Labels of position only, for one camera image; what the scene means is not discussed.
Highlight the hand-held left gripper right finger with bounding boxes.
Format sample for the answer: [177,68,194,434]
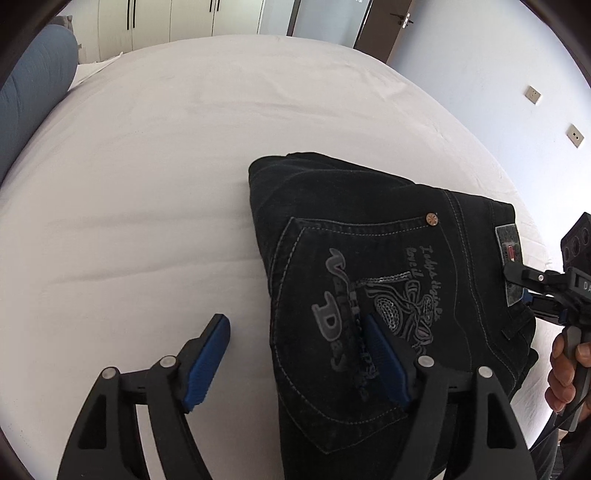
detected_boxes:
[362,315,539,480]

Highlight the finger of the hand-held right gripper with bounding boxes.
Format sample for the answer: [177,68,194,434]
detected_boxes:
[502,259,573,297]
[522,290,570,325]

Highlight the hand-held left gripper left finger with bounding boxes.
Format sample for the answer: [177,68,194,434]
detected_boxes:
[56,313,232,480]

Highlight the black denim pants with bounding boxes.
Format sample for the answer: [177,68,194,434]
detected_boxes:
[247,151,540,480]

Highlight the person's right hand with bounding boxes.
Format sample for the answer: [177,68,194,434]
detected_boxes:
[547,331,591,415]

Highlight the person's dark clothed leg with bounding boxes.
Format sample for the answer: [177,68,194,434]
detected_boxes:
[530,427,591,480]

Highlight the white bed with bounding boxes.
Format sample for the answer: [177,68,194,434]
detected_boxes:
[0,34,555,480]

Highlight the dark wooden door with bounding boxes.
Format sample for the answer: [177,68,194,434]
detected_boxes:
[353,0,419,64]

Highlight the white pillow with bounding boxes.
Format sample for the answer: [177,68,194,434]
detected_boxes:
[68,52,124,92]

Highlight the blue pillow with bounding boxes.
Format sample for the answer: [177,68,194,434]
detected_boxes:
[0,24,79,185]

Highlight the cream wardrobe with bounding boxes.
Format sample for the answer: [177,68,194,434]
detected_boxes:
[71,0,267,63]

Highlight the black cable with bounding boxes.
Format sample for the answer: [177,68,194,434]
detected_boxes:
[530,401,574,455]

